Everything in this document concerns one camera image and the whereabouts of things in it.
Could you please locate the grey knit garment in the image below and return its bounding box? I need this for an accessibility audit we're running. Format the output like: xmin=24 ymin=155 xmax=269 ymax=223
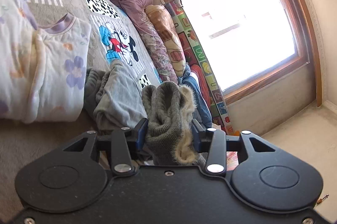
xmin=142 ymin=82 xmax=206 ymax=167

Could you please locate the folded grey clothes stack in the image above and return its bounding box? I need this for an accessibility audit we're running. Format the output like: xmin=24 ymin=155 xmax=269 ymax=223
xmin=84 ymin=59 xmax=147 ymax=132

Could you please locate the blue folded blanket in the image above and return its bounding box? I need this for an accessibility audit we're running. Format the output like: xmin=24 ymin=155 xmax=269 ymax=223
xmin=178 ymin=63 xmax=213 ymax=128

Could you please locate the white floral folded quilt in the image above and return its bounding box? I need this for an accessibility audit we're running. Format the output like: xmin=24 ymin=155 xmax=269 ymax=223
xmin=1 ymin=0 xmax=91 ymax=124

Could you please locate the colourful alphabet play mat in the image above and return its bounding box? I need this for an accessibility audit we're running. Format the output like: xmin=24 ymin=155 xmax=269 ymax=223
xmin=164 ymin=1 xmax=235 ymax=135

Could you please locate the wooden framed window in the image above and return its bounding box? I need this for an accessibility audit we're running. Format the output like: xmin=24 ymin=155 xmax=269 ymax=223
xmin=161 ymin=0 xmax=322 ymax=104

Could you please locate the orange patterned pillow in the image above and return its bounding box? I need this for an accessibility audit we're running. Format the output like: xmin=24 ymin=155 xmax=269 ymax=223
xmin=145 ymin=5 xmax=186 ymax=77

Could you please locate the Mickey Mouse brown blanket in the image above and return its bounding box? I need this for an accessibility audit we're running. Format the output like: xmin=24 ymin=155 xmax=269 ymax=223
xmin=1 ymin=0 xmax=160 ymax=221

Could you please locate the purple floral duvet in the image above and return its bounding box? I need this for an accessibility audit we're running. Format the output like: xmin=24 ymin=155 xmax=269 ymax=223
xmin=110 ymin=0 xmax=178 ymax=83

